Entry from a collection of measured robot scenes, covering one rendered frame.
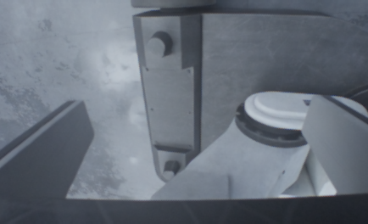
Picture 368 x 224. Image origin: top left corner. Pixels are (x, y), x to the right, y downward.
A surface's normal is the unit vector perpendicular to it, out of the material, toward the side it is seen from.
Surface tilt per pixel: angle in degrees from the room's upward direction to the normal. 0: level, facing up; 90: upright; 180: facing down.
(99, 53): 0
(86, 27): 0
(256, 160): 90
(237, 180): 90
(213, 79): 0
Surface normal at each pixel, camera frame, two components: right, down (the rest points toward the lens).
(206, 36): -0.22, 0.52
